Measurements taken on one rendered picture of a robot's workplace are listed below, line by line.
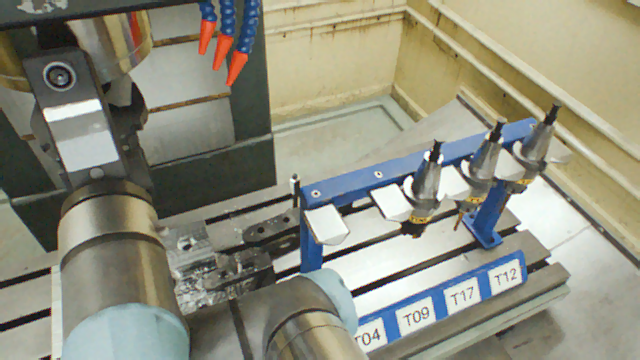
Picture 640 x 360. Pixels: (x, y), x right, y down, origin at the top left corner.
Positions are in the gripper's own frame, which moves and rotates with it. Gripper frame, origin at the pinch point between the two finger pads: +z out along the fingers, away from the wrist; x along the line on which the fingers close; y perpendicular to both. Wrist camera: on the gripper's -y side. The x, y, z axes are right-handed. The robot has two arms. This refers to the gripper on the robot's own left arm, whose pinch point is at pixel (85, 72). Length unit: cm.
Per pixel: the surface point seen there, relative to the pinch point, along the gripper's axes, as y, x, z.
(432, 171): 15.8, 39.6, -15.8
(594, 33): 18, 101, 8
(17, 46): -8.6, -2.7, -8.5
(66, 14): -16.3, 3.3, -20.8
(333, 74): 69, 71, 80
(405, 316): 49, 38, -23
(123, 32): -7.5, 5.3, -7.0
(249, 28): -4.9, 17.4, -5.4
